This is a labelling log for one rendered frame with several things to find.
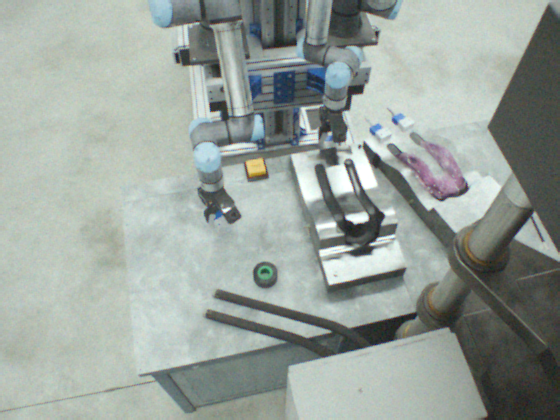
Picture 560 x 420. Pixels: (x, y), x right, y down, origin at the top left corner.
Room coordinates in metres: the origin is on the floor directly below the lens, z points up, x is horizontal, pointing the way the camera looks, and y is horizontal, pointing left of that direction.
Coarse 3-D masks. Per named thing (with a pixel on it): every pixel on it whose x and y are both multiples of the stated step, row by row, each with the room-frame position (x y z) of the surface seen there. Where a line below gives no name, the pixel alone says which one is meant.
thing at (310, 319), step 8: (216, 296) 0.61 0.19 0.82; (224, 296) 0.61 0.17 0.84; (232, 296) 0.60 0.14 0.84; (240, 296) 0.60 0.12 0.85; (240, 304) 0.58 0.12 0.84; (248, 304) 0.57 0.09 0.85; (256, 304) 0.57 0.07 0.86; (264, 304) 0.57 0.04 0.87; (272, 304) 0.57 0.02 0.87; (264, 312) 0.55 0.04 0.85; (272, 312) 0.54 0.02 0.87; (280, 312) 0.54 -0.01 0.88; (288, 312) 0.54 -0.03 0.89; (296, 312) 0.53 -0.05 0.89; (296, 320) 0.51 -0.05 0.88; (304, 320) 0.51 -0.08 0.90; (312, 320) 0.50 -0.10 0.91; (320, 320) 0.50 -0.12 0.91
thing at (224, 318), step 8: (208, 312) 0.56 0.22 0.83; (216, 312) 0.56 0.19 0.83; (216, 320) 0.53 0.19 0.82; (224, 320) 0.53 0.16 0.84; (232, 320) 0.53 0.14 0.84; (240, 320) 0.52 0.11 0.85; (248, 320) 0.53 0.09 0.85; (248, 328) 0.50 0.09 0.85; (256, 328) 0.50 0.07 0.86; (264, 328) 0.49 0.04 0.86; (272, 328) 0.49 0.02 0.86; (272, 336) 0.47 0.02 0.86; (280, 336) 0.47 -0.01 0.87
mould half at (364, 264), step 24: (312, 168) 1.06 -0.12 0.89; (336, 168) 1.06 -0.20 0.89; (360, 168) 1.06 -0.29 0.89; (312, 192) 0.97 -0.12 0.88; (336, 192) 0.97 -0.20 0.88; (312, 216) 0.85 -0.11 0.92; (360, 216) 0.84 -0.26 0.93; (312, 240) 0.82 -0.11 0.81; (336, 240) 0.77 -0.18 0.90; (384, 240) 0.79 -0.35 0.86; (336, 264) 0.71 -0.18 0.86; (360, 264) 0.71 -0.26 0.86; (384, 264) 0.70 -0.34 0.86; (336, 288) 0.64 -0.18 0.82
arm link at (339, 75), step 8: (336, 64) 1.24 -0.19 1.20; (344, 64) 1.25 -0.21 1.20; (328, 72) 1.21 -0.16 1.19; (336, 72) 1.21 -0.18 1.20; (344, 72) 1.21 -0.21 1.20; (328, 80) 1.20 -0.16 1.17; (336, 80) 1.19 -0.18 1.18; (344, 80) 1.19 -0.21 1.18; (328, 88) 1.20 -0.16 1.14; (336, 88) 1.18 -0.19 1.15; (344, 88) 1.19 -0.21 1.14; (328, 96) 1.20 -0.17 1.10; (336, 96) 1.19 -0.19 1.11; (344, 96) 1.20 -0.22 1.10
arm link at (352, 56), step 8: (336, 48) 1.35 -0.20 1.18; (352, 48) 1.35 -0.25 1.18; (328, 56) 1.32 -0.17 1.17; (336, 56) 1.31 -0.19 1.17; (344, 56) 1.31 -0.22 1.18; (352, 56) 1.31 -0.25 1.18; (360, 56) 1.32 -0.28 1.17; (328, 64) 1.31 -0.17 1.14; (352, 64) 1.28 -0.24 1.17; (352, 72) 1.25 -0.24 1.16
